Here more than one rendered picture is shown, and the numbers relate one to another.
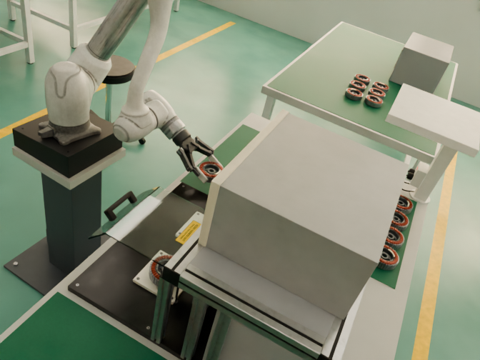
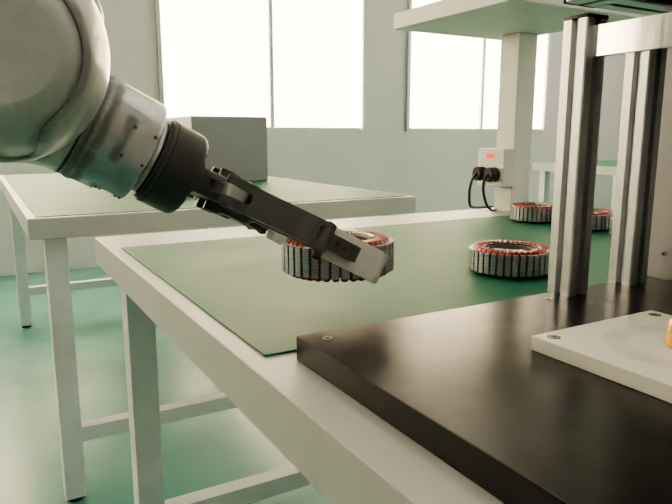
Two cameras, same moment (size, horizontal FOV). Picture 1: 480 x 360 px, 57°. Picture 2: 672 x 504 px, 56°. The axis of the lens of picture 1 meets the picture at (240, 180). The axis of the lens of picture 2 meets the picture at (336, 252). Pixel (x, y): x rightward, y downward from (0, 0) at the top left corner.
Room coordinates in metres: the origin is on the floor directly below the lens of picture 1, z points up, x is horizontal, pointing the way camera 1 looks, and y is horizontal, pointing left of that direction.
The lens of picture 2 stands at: (1.01, 0.58, 0.94)
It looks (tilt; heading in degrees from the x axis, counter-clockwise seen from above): 10 degrees down; 313
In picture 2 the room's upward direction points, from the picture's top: straight up
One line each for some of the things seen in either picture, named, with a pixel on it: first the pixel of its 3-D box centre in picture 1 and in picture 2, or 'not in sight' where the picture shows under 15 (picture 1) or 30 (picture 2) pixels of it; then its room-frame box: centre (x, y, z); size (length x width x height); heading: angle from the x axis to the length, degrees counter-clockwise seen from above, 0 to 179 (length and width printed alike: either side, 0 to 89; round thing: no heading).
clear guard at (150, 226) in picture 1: (165, 232); not in sight; (0.84, 0.16, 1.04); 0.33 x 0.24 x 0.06; 73
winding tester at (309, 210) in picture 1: (308, 201); not in sight; (0.90, -0.19, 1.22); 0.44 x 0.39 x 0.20; 163
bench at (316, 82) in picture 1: (358, 115); (167, 275); (3.22, -0.78, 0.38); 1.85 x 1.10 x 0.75; 163
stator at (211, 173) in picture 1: (211, 171); (337, 254); (1.43, 0.12, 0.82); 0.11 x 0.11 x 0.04
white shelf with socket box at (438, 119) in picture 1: (412, 157); (505, 116); (1.70, -0.71, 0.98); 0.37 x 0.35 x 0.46; 163
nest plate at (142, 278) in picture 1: (166, 276); not in sight; (0.90, 0.15, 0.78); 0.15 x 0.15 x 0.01; 73
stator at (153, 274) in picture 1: (166, 271); not in sight; (0.90, 0.15, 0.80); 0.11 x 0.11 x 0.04
